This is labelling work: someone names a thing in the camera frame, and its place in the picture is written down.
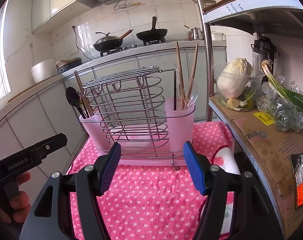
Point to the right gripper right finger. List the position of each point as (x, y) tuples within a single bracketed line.
[(253, 214)]

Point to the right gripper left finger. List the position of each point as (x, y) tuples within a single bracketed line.
[(50, 216)]

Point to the black plastic spoon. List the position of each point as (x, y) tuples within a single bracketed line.
[(74, 100)]

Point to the brown wooden chopstick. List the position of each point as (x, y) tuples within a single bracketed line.
[(191, 80), (87, 105), (178, 55)]

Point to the light wooden chopstick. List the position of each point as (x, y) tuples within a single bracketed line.
[(80, 85)]

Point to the clear plastic spoon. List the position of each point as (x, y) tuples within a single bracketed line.
[(192, 95)]

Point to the dark thin chopstick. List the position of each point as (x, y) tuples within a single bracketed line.
[(175, 91)]

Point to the left hand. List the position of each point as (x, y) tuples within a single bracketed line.
[(20, 203)]

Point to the orange reflector plate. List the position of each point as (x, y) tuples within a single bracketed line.
[(297, 167)]

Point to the cardboard covered shelf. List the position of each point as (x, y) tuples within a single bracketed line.
[(268, 150)]

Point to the pink polka dot blanket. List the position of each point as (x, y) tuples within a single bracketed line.
[(159, 202)]

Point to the yellow sticker label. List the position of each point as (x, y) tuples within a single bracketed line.
[(264, 118)]

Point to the pink plastic drip tray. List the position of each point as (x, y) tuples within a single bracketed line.
[(149, 146)]

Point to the pink plastic utensil cup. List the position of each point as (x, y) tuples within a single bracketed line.
[(180, 123)]

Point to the white rice cooker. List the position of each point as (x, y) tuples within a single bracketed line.
[(43, 70)]

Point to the bagged green onions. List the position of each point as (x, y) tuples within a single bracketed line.
[(284, 106)]

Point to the dark induction cooker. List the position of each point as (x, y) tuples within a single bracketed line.
[(65, 65)]

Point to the clear bowl with vegetables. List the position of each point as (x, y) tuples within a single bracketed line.
[(247, 100)]

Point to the napa cabbage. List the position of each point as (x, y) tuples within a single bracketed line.
[(233, 79)]

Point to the black blender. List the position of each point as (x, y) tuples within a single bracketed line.
[(264, 49)]

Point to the black wok with lid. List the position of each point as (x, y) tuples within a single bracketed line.
[(108, 43)]

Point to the gas stove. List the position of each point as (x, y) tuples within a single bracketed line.
[(109, 52)]

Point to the metal kettle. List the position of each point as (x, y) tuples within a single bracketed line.
[(194, 34)]

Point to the black frying pan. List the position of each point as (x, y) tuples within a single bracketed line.
[(153, 34)]

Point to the metal shelf pole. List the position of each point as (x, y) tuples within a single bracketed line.
[(209, 56)]

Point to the upper cardboard shelf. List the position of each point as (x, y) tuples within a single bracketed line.
[(277, 17)]

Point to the metal wire utensil rack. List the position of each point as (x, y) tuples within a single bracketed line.
[(132, 97)]

